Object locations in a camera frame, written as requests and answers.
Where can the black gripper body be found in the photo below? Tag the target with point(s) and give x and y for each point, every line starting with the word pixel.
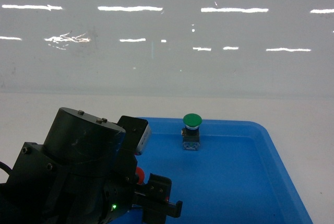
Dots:
pixel 153 197

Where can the red mushroom push button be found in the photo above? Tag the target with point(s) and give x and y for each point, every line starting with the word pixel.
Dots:
pixel 141 175

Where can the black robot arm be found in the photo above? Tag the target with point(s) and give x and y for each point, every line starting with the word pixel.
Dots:
pixel 85 172

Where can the green mushroom push button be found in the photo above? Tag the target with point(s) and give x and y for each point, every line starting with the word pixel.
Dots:
pixel 190 133

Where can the blue plastic tray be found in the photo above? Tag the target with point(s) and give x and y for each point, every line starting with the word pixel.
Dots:
pixel 236 175

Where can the white table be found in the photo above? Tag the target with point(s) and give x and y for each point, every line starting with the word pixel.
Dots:
pixel 301 130

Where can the whiteboard panel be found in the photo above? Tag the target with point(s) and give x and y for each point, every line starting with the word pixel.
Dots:
pixel 199 48

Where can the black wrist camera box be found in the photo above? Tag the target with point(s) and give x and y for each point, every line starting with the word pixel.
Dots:
pixel 138 133

